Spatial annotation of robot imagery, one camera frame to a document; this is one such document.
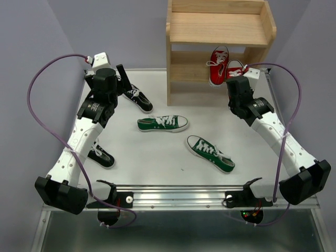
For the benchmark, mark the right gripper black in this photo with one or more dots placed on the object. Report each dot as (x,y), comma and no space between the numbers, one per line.
(230,101)

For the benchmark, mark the wooden shoe shelf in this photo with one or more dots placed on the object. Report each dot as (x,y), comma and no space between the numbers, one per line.
(246,24)

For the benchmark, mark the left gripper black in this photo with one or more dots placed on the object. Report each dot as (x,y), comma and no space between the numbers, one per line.
(124,79)

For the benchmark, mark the black sneaker near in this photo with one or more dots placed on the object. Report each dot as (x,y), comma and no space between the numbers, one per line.
(100,156)

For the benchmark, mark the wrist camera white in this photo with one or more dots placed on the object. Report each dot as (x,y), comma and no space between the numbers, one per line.
(252,74)
(100,61)

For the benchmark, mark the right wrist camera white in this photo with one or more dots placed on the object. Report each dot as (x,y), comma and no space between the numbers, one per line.
(252,74)

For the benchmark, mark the red sneaker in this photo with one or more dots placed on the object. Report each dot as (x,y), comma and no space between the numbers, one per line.
(217,66)
(234,68)

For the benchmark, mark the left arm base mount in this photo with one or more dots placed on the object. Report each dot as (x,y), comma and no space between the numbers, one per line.
(115,210)

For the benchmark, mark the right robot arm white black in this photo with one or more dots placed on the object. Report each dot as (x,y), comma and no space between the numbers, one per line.
(306,175)

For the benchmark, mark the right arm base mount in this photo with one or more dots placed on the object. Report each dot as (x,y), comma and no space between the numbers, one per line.
(244,202)

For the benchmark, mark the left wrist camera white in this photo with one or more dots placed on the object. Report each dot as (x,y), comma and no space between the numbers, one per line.
(100,61)

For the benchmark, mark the aluminium rail front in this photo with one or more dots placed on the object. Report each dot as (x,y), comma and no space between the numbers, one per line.
(187,197)

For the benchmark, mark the green sneaker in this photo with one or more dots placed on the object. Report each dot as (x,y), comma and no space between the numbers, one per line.
(167,123)
(203,149)

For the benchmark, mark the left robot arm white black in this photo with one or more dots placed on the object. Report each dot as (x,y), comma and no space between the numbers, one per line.
(59,188)

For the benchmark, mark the black sneaker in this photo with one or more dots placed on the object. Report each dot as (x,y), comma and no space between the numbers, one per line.
(136,96)
(100,156)

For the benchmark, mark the black sneaker far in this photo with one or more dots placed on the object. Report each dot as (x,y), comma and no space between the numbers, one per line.
(136,96)

